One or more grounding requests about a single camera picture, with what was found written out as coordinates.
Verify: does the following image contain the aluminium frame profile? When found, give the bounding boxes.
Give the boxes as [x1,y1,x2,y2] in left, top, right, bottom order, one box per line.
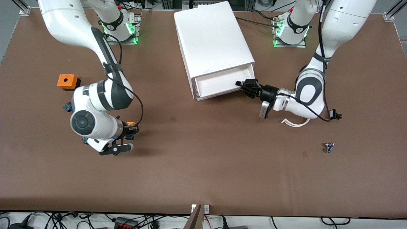
[384,0,407,22]
[13,0,31,16]

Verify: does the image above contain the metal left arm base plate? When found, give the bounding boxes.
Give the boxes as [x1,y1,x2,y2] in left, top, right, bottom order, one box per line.
[272,14,307,49]

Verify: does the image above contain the white curved plastic strip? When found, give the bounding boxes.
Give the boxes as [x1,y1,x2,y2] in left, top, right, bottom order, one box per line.
[281,118,310,128]

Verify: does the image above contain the black cable on table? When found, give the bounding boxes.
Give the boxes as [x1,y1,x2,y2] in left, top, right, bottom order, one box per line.
[235,16,282,29]

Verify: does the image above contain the white plastic drawer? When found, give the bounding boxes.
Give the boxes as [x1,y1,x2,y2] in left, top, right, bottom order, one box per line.
[194,64,257,102]

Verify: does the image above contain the black looped floor cable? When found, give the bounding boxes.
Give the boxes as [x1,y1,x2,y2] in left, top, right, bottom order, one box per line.
[321,217,351,226]

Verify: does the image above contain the brown angled post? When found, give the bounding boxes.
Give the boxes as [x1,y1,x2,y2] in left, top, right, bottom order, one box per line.
[183,204,204,229]

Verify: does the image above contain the yellow push button switch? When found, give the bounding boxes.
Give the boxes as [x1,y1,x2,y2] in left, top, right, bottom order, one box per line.
[125,121,135,141]

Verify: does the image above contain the orange button enclosure box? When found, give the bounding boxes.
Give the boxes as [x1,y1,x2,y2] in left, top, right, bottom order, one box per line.
[57,74,81,92]

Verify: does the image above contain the white drawer cabinet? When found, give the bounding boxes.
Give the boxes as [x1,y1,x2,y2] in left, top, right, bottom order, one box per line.
[174,1,256,103]

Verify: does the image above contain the black power strip red switches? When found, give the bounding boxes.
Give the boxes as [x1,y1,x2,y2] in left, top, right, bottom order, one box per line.
[114,217,139,229]

